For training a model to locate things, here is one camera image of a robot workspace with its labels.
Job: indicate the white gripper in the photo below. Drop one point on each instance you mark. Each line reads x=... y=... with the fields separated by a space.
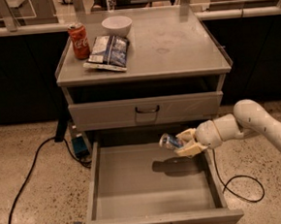
x=207 y=135

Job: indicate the silver blue redbull can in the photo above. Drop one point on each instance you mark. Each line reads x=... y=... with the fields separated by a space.
x=168 y=141

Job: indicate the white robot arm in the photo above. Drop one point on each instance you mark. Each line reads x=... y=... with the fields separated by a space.
x=247 y=116

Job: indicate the open grey middle drawer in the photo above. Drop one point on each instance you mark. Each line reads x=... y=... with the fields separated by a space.
x=145 y=184

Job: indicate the grey drawer cabinet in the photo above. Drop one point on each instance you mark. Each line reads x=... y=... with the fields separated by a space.
x=170 y=54

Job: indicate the closed grey top drawer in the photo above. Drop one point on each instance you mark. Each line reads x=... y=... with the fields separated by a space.
x=145 y=111

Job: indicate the red coca-cola can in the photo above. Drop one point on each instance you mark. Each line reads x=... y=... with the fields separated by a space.
x=79 y=40

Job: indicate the blue power box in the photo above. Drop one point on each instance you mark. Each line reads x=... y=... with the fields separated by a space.
x=80 y=148

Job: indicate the blue white chip bag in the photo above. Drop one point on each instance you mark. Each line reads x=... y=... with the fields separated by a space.
x=108 y=53

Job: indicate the white bowl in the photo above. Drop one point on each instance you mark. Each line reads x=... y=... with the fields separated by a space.
x=117 y=25

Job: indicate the dark counter with rail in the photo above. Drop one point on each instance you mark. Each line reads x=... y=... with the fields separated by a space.
x=28 y=89

